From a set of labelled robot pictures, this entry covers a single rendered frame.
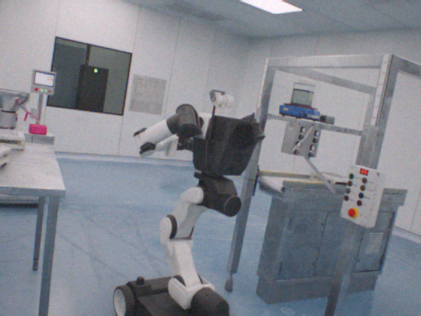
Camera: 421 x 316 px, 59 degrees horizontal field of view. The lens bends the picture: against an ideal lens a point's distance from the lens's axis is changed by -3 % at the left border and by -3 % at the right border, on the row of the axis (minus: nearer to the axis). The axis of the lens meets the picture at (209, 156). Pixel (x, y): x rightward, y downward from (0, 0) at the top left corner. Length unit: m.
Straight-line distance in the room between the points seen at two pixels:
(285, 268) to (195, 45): 5.78
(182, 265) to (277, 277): 0.85
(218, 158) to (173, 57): 5.86
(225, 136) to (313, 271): 1.55
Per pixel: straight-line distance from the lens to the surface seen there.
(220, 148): 1.84
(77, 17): 6.99
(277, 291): 2.92
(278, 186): 2.54
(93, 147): 7.15
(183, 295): 2.15
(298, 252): 2.86
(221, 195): 1.91
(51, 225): 1.73
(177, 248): 2.26
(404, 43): 6.27
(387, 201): 3.32
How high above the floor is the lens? 1.31
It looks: 8 degrees down
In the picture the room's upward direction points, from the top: 10 degrees clockwise
